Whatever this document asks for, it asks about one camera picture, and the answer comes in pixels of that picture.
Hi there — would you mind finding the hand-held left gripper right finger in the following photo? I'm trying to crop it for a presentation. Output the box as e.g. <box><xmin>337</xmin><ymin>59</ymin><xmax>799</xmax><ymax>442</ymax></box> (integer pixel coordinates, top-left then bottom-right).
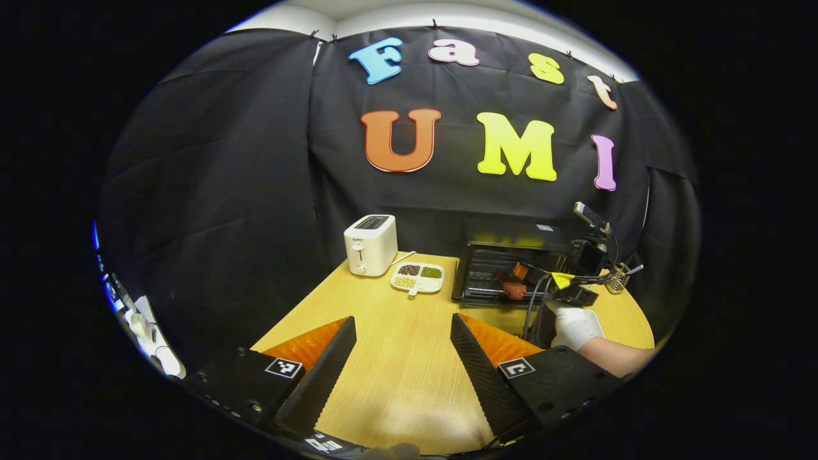
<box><xmin>450</xmin><ymin>312</ymin><xmax>624</xmax><ymax>443</ymax></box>

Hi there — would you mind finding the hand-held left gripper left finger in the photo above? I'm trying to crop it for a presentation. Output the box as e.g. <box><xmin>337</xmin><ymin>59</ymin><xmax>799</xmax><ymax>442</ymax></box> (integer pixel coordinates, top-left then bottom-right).
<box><xmin>185</xmin><ymin>316</ymin><xmax>357</xmax><ymax>441</ymax></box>

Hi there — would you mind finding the brown fried chicken piece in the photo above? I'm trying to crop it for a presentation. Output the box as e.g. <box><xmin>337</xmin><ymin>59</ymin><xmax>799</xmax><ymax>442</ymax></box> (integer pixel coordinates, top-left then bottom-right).
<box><xmin>495</xmin><ymin>272</ymin><xmax>529</xmax><ymax>301</ymax></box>

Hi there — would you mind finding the black electric oven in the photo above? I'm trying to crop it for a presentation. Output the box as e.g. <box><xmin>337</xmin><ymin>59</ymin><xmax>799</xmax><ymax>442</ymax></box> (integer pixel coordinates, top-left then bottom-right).
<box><xmin>451</xmin><ymin>216</ymin><xmax>576</xmax><ymax>306</ymax></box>

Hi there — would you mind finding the white divided plate with beans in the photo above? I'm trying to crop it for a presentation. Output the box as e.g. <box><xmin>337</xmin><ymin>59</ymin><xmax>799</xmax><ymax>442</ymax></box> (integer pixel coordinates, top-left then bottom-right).
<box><xmin>390</xmin><ymin>262</ymin><xmax>445</xmax><ymax>298</ymax></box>

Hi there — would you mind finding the white toaster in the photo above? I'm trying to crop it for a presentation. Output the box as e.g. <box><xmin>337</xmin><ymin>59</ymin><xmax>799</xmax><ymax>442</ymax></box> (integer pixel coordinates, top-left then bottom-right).
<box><xmin>343</xmin><ymin>214</ymin><xmax>398</xmax><ymax>277</ymax></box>

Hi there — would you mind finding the black backdrop cloth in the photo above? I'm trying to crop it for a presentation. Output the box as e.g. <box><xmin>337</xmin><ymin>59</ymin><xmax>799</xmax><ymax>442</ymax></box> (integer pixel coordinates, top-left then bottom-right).
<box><xmin>99</xmin><ymin>26</ymin><xmax>702</xmax><ymax>371</ymax></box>

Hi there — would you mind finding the wire utensil holder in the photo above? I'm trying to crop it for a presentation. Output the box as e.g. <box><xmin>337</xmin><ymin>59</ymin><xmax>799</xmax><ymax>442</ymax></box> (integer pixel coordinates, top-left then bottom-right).
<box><xmin>604</xmin><ymin>263</ymin><xmax>631</xmax><ymax>295</ymax></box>

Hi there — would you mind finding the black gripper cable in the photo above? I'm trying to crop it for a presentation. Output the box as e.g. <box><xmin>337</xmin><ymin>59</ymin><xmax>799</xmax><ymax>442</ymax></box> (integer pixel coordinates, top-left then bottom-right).
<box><xmin>523</xmin><ymin>275</ymin><xmax>560</xmax><ymax>349</ymax></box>

